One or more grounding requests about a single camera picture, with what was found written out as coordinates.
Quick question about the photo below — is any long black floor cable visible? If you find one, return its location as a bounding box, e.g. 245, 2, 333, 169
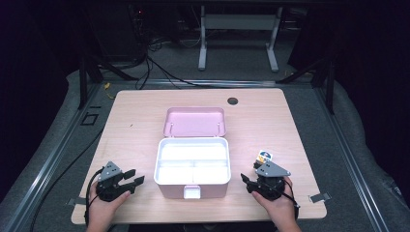
29, 128, 104, 232

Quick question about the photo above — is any white metal desk frame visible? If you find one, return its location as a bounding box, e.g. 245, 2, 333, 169
197, 5, 284, 73

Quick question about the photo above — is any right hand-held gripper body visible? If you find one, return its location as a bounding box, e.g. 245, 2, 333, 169
253, 160, 292, 201

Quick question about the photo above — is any person's right hand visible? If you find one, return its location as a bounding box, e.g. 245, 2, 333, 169
251, 177, 299, 223

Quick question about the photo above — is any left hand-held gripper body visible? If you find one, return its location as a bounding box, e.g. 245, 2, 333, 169
96, 160, 136, 203

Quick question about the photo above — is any metal table clip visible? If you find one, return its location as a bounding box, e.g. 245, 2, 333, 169
308, 191, 332, 204
66, 196, 88, 207

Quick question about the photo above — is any person's left hand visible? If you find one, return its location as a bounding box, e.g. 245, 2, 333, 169
87, 182, 132, 223

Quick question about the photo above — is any dark equipment cabinet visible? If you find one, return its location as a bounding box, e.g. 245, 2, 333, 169
91, 2, 148, 64

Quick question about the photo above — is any yellow plug on floor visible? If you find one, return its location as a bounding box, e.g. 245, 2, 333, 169
102, 82, 116, 101

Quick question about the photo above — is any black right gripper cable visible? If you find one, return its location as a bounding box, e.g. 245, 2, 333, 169
282, 179, 301, 220

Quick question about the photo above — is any bundle of black floor cables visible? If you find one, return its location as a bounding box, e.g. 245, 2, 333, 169
134, 35, 202, 91

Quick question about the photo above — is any black metal stand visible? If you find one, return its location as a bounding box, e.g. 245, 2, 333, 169
276, 52, 337, 114
77, 52, 138, 110

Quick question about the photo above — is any aluminium floor rail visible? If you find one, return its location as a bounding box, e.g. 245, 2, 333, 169
0, 82, 102, 232
141, 78, 282, 89
313, 86, 392, 232

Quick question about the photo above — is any pink storage box with lid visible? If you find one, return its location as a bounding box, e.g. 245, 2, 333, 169
153, 106, 232, 200

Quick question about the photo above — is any small blue yellow packet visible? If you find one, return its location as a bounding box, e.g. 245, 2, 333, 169
253, 149, 274, 169

